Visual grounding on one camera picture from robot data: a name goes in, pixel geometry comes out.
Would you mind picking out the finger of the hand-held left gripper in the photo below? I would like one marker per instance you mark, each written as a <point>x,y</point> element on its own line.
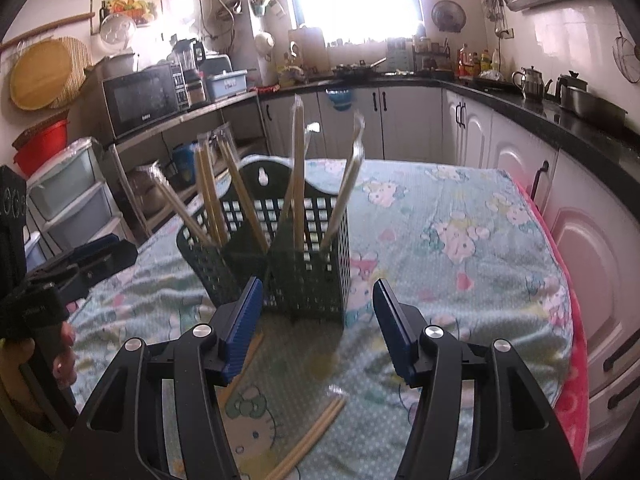
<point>105,257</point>
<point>35,310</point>

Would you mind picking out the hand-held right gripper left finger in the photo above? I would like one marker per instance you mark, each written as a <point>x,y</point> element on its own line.
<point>245,325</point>

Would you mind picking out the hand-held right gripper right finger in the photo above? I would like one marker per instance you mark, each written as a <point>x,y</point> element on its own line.
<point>392,325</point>

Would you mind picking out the black plastic utensil basket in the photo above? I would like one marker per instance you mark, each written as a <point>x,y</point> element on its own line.
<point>300,280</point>

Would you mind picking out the wooden chopsticks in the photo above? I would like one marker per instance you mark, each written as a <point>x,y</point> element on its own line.
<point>310,435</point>
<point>204,195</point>
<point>180,205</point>
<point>218,212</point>
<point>345,180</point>
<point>286,212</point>
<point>242,195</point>

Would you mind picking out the person's left forearm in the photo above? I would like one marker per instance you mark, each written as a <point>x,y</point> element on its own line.
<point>20,430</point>

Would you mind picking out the hanging utensils beside hood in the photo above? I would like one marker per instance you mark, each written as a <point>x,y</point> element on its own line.
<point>495,10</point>

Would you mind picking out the person's left hand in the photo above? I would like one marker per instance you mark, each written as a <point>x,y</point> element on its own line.
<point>65,355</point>

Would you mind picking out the white plastic drawer unit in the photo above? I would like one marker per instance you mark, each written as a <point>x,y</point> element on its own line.
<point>70,200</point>

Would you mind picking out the red plastic basin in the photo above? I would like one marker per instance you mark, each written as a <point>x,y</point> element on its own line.
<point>42,147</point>

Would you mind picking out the floral printed blanket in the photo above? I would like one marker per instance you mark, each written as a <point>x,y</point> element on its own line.
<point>450,270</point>

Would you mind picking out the blue plastic container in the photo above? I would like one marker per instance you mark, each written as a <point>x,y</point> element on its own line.
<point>184,165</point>

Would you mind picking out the round wooden board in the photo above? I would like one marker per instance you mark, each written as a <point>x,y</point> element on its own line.
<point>40,75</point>

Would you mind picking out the black microwave oven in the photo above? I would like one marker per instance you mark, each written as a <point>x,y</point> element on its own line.
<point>140,100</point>

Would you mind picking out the round bamboo mat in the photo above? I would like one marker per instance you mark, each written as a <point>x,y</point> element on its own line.
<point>80,67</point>

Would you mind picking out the pink blanket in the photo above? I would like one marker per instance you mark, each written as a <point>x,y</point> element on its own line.
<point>560,310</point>

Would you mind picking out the wooden kitchen shelf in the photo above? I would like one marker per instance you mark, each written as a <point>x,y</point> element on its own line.
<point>210,110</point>

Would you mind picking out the grey pot with lid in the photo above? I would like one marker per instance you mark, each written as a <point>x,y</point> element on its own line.
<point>115,65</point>

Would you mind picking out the long wooden rolling pin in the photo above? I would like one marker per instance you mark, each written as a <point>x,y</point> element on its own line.
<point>45,27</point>

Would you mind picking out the blender with dark jug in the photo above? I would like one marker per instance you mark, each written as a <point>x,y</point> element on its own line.
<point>189,70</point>

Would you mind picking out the blue-grey plastic box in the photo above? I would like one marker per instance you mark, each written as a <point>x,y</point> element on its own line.
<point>227,85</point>

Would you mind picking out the white lower kitchen cabinets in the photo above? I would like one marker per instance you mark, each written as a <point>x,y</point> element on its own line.
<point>505,145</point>

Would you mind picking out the white countertop appliance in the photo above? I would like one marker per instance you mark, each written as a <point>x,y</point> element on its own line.
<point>217,62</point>

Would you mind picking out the blue hanging bowl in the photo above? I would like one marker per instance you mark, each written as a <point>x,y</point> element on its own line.
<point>339,99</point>

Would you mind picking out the black wok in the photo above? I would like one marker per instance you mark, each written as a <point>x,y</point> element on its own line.
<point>357,67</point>

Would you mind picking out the black induction cooker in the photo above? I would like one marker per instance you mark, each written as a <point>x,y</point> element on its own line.
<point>495,82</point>

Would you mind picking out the black kitchen countertop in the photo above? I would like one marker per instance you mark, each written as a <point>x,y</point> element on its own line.
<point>575,132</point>

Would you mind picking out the white jar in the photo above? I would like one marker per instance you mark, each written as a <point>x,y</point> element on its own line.
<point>264,45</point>

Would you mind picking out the countertop spice rack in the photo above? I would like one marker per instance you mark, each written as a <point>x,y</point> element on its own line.
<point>432,55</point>

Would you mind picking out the group of sauce bottles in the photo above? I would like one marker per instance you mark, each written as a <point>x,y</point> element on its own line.
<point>477,62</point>

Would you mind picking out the steel kettle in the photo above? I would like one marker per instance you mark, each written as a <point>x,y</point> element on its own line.
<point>531,82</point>

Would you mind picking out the wooden cutting board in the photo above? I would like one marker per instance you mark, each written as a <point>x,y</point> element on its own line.
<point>309,52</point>

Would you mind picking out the steel basin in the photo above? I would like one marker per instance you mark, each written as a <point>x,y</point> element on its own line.
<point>595,110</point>

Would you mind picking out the green hanging holder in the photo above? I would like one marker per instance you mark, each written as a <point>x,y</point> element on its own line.
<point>265,5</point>

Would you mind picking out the bright kitchen window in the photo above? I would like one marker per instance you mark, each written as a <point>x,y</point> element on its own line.
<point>355,0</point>

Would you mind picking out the fruit wall poster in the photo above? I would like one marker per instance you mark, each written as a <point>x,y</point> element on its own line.
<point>127,10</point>

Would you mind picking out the wall socket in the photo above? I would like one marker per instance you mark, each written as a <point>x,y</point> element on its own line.
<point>508,33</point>

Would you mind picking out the small dark wall fan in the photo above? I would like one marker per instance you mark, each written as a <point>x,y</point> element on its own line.
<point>448,16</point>

